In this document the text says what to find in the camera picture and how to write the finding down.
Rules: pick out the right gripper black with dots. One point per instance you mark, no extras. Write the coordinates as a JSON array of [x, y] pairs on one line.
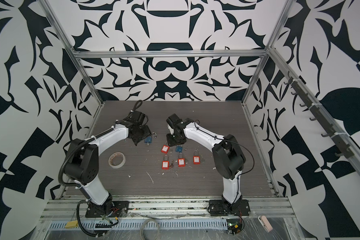
[[171, 142]]

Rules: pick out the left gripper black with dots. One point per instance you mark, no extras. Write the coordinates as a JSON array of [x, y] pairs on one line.
[[147, 133]]

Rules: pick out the blue padlock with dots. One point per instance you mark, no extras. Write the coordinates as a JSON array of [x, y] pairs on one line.
[[149, 139], [179, 149]]

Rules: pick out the red padlock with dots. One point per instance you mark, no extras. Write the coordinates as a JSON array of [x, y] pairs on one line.
[[196, 158], [181, 160], [165, 162], [165, 149]]

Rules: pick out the red padlock front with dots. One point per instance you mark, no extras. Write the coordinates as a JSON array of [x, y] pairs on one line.
[[165, 162]]

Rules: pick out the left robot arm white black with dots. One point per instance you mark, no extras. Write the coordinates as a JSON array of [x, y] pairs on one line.
[[80, 169]]

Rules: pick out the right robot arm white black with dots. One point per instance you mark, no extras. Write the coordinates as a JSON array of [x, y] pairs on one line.
[[228, 156]]

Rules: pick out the tape roll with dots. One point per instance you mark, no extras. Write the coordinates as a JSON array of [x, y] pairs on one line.
[[117, 160]]

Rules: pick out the small circuit board right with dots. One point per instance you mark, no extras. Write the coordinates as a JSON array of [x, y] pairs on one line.
[[235, 226]]

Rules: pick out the yellow connector block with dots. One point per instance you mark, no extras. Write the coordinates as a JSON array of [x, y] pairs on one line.
[[71, 224]]

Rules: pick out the pink white clip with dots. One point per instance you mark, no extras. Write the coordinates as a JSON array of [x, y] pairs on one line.
[[265, 223]]

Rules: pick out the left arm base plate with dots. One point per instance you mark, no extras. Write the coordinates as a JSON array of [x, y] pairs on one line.
[[108, 209]]

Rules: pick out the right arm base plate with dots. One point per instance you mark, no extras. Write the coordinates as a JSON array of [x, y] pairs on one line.
[[224, 208]]

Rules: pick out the aluminium frame crossbar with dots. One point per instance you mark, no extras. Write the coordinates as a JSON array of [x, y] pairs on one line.
[[168, 54]]

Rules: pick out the grey hook rail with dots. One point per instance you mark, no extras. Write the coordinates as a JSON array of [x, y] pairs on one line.
[[321, 115]]

